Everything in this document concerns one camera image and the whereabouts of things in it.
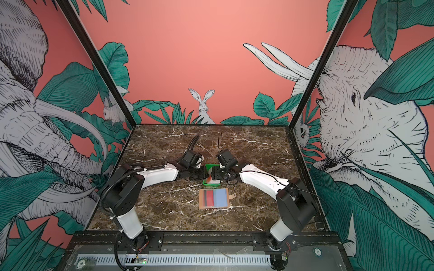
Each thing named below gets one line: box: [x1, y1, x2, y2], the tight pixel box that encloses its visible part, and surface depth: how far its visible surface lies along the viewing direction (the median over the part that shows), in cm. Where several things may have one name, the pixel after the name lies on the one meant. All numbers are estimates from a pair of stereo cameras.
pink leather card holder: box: [198, 188, 237, 210], surface depth 89 cm
